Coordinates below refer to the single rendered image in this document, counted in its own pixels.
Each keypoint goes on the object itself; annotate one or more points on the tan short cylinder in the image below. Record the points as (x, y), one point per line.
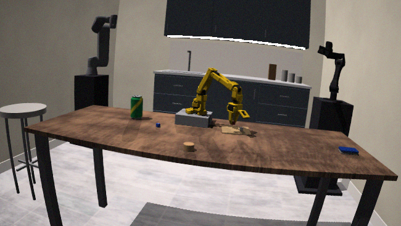
(188, 146)

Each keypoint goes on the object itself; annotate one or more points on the green soda can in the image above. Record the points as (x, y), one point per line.
(136, 107)

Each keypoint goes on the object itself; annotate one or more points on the tan flat mat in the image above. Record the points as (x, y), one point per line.
(235, 130)

